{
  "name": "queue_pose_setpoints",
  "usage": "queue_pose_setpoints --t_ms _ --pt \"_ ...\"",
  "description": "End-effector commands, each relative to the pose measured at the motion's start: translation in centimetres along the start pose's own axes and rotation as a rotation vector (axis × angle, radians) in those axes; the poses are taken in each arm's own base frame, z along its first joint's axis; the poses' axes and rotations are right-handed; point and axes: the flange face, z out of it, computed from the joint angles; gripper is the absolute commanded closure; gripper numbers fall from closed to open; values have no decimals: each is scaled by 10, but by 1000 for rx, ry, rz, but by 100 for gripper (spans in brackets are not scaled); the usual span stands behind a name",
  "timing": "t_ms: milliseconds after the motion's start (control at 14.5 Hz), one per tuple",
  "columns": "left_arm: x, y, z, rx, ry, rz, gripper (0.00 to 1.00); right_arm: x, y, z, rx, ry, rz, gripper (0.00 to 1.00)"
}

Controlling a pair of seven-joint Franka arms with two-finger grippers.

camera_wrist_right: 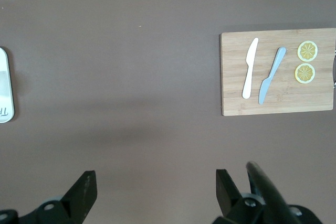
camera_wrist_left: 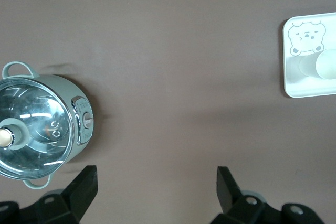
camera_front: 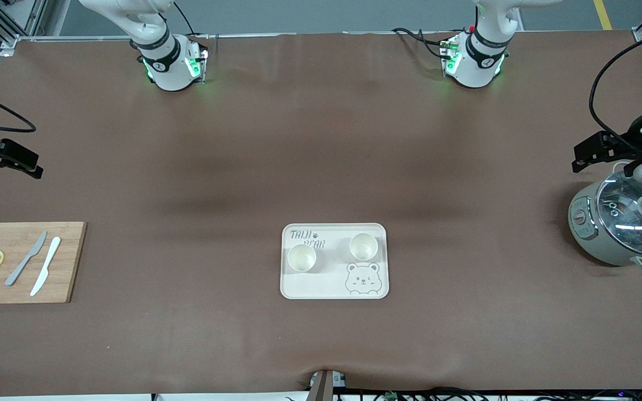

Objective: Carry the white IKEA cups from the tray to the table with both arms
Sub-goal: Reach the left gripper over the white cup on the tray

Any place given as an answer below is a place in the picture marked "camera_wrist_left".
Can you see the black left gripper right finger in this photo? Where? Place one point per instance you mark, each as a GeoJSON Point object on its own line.
{"type": "Point", "coordinates": [228, 192]}

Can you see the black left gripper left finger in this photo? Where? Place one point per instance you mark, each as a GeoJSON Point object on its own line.
{"type": "Point", "coordinates": [76, 195]}

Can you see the white plastic cup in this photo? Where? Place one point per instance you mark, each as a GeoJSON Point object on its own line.
{"type": "Point", "coordinates": [325, 64]}

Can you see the glass pot lid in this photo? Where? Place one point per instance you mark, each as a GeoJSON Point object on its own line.
{"type": "Point", "coordinates": [39, 108]}

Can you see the grey pot with glass lid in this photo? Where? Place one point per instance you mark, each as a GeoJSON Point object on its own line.
{"type": "Point", "coordinates": [78, 95]}

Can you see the cream bear print tray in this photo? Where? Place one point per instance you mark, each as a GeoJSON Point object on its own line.
{"type": "Point", "coordinates": [302, 87]}

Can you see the brown table mat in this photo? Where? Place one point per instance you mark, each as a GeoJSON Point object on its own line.
{"type": "Point", "coordinates": [168, 77]}

